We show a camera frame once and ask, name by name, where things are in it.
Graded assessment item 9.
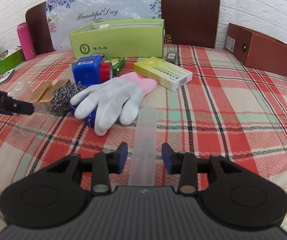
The light green storage box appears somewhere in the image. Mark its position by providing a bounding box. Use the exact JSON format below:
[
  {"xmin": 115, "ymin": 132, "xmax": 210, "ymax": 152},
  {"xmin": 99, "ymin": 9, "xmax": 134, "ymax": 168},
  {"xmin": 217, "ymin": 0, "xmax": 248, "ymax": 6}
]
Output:
[{"xmin": 69, "ymin": 18, "xmax": 165, "ymax": 59}]

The steel wool scrubber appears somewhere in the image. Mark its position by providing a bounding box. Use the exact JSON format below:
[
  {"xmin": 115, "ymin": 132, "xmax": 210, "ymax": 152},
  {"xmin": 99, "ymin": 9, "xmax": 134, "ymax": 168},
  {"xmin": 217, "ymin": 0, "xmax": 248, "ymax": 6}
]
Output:
[{"xmin": 49, "ymin": 83, "xmax": 86, "ymax": 116}]

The white and pink glove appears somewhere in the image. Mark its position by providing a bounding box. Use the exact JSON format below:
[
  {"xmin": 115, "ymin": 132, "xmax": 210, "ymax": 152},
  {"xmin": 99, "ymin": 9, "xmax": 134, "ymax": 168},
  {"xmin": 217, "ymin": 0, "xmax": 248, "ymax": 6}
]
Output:
[{"xmin": 70, "ymin": 72, "xmax": 158, "ymax": 137}]

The white wireless charger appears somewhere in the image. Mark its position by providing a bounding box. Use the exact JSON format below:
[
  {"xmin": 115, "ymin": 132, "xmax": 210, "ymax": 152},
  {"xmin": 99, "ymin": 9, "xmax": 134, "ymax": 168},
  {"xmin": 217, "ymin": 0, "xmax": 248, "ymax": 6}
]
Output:
[{"xmin": 0, "ymin": 68, "xmax": 15, "ymax": 85}]

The pink thermos bottle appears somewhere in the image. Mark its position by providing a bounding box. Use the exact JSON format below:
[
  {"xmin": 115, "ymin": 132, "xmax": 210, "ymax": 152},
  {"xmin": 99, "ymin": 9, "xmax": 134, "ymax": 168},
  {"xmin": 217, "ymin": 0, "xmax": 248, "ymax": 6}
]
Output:
[{"xmin": 17, "ymin": 22, "xmax": 36, "ymax": 61}]

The yellow medicine box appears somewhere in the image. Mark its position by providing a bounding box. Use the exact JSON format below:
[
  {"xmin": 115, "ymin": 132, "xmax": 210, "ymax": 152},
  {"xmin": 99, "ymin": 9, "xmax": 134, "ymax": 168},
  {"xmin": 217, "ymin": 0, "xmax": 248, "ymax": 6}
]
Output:
[{"xmin": 134, "ymin": 57, "xmax": 193, "ymax": 91}]

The translucent plastic tube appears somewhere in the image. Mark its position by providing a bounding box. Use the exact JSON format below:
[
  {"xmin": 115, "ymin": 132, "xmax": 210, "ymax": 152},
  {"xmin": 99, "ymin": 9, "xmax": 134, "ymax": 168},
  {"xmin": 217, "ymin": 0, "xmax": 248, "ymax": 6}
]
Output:
[{"xmin": 128, "ymin": 106, "xmax": 156, "ymax": 186}]

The floral Beautiful Day pillow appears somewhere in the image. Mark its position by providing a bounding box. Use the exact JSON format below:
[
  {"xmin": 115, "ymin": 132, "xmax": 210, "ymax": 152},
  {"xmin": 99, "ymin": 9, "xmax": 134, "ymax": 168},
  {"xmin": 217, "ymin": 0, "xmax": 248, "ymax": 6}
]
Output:
[{"xmin": 45, "ymin": 0, "xmax": 161, "ymax": 51}]

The dark green tray box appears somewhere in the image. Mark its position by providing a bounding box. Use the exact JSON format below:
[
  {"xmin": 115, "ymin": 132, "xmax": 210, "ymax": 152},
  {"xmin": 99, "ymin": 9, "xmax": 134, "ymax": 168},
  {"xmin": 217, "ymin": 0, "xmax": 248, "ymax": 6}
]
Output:
[{"xmin": 0, "ymin": 48, "xmax": 25, "ymax": 75}]

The clear plastic cup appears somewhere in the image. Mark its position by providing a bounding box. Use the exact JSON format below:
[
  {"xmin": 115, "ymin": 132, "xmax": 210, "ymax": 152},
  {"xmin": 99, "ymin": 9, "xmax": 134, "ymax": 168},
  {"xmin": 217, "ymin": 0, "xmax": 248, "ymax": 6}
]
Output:
[{"xmin": 7, "ymin": 81, "xmax": 35, "ymax": 102}]

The blue packet under glove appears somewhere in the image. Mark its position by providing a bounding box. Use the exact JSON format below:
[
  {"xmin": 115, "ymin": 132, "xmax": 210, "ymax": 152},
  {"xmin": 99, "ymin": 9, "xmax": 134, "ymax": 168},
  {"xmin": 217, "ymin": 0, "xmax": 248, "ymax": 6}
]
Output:
[{"xmin": 69, "ymin": 105, "xmax": 98, "ymax": 128}]

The green soap pack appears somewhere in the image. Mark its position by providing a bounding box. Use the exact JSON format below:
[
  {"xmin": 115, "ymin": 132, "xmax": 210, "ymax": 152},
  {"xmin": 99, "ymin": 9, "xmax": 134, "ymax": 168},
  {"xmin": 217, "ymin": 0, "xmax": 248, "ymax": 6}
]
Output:
[{"xmin": 103, "ymin": 57, "xmax": 126, "ymax": 77}]

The red tape roll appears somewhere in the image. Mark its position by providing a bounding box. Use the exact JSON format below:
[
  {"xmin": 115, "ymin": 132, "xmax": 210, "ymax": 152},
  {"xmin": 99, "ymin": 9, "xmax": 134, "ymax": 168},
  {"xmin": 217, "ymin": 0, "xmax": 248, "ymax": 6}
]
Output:
[{"xmin": 99, "ymin": 62, "xmax": 113, "ymax": 83}]

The dark brown wooden headboard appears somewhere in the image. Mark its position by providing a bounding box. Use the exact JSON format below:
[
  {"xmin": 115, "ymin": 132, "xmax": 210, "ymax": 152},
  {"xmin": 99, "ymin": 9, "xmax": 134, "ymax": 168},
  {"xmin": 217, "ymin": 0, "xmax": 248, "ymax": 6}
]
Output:
[{"xmin": 25, "ymin": 0, "xmax": 220, "ymax": 55}]

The blue plastic box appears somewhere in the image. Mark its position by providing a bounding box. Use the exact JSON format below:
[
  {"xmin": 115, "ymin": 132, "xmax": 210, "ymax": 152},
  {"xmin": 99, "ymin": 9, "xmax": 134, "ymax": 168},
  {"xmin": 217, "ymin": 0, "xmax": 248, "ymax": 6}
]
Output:
[{"xmin": 72, "ymin": 55, "xmax": 102, "ymax": 87}]

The brown cardboard box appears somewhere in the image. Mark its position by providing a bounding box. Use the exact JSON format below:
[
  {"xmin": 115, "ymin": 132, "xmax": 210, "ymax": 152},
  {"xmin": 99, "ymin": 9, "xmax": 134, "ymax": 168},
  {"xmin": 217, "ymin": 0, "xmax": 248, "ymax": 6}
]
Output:
[{"xmin": 225, "ymin": 23, "xmax": 287, "ymax": 77}]

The small olive green box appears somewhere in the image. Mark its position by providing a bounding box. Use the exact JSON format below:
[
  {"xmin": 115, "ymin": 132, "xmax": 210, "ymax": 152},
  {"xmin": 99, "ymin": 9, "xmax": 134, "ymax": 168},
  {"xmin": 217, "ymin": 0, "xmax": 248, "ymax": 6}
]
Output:
[{"xmin": 166, "ymin": 50, "xmax": 177, "ymax": 64}]

